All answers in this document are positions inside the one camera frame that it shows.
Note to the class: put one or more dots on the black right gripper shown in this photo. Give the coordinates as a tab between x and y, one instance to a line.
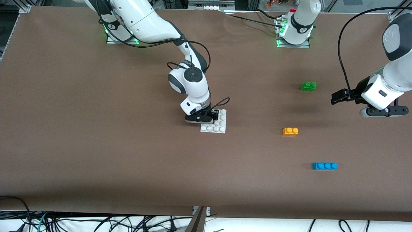
209	113

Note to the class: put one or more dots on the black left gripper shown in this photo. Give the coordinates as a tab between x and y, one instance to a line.
356	93

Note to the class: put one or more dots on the white studded base plate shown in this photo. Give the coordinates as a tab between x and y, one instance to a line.
219	127

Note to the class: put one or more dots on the yellow two-stud block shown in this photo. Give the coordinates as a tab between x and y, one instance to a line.
289	131

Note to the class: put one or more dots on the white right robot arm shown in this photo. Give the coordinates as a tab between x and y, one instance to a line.
145	19

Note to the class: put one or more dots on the green two-stud block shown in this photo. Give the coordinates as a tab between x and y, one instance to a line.
308	86

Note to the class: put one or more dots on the blue three-stud block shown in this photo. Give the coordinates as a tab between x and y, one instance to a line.
323	166

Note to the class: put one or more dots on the brown table cover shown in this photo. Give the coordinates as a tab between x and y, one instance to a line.
206	177

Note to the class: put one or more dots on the dark metal beam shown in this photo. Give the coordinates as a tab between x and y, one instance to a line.
196	224

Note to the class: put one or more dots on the orange plastic clutter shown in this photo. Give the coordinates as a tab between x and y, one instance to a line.
276	3

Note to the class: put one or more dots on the aluminium corner bracket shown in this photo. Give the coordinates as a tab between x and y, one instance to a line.
25	8
394	16

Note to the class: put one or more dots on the metal table edge bracket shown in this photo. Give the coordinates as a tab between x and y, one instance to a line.
207	210

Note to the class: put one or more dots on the aluminium frame with white connectors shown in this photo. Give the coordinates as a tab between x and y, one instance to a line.
209	4

